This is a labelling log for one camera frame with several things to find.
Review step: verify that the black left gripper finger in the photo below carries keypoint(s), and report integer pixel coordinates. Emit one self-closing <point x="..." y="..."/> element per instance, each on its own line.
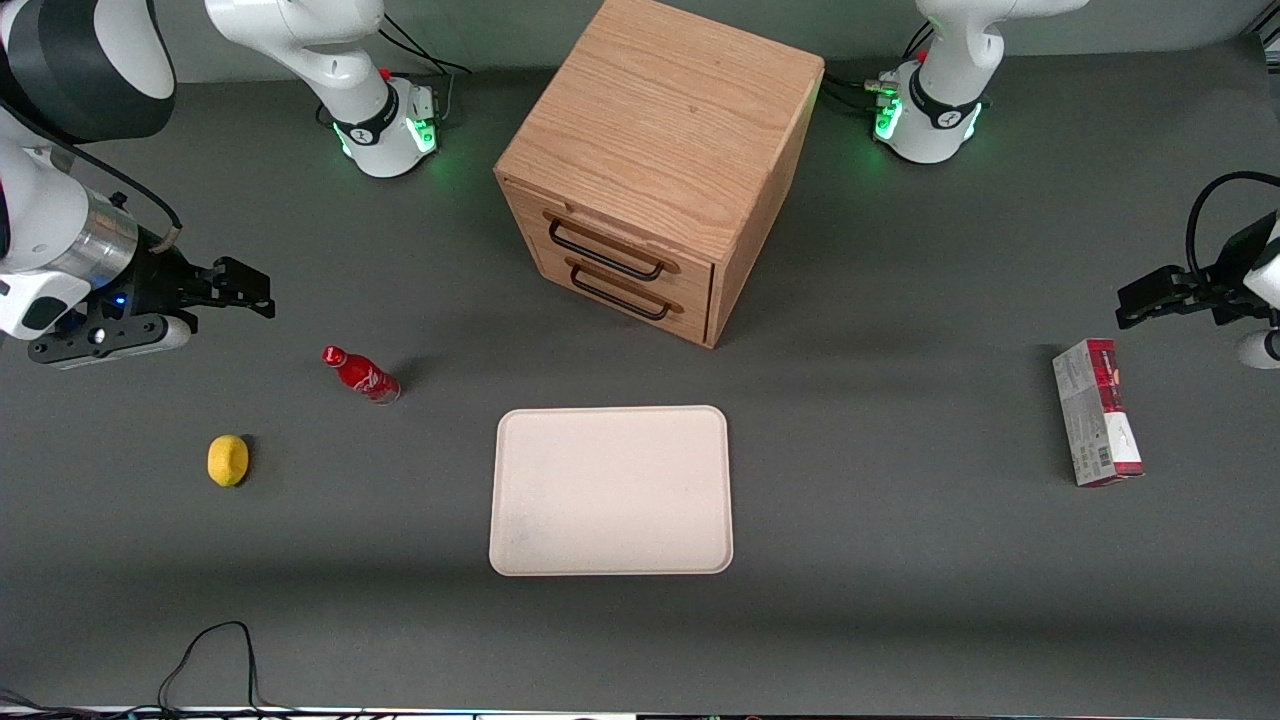
<point x="1150" y="305"/>
<point x="1172" y="278"/>

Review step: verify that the red cola bottle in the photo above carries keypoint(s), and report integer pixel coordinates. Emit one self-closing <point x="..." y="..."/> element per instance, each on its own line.
<point x="362" y="376"/>

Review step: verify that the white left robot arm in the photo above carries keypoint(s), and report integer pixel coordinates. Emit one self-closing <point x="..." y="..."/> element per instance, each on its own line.
<point x="940" y="135"/>

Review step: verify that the grey and red carton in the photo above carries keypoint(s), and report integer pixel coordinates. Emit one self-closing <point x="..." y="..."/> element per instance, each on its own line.
<point x="1095" y="420"/>

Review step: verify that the wooden drawer cabinet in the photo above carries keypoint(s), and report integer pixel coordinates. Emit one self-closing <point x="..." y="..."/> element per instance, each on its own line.
<point x="680" y="110"/>

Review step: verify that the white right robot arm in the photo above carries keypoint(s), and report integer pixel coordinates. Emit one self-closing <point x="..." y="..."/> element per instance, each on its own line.
<point x="340" y="60"/>

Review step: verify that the yellow lemon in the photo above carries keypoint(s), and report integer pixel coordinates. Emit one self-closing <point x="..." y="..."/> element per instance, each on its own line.
<point x="228" y="461"/>

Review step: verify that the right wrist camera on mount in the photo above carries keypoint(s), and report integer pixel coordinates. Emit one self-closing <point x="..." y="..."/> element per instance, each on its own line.
<point x="110" y="338"/>

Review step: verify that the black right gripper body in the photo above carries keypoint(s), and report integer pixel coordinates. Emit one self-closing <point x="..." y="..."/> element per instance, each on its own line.
<point x="160" y="279"/>

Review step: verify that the beige plastic tray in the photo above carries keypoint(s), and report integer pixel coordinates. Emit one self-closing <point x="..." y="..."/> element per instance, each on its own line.
<point x="610" y="490"/>

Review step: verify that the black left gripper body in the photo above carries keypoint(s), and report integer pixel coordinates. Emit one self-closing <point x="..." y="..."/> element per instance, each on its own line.
<point x="1229" y="272"/>

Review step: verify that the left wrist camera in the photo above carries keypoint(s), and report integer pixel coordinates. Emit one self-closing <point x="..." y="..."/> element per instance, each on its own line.
<point x="1258" y="350"/>

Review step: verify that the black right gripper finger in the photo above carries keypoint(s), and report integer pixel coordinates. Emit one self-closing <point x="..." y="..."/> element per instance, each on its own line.
<point x="245" y="277"/>
<point x="250" y="306"/>

